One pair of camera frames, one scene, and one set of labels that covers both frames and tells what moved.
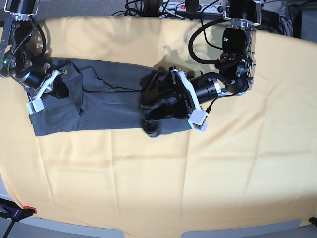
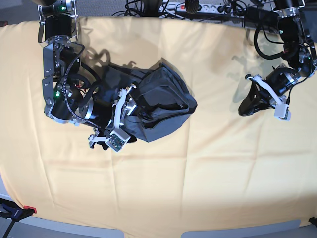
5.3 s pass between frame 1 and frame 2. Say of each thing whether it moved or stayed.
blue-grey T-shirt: moved
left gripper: moved
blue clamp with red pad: stayed
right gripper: moved
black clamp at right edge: stayed
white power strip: stayed
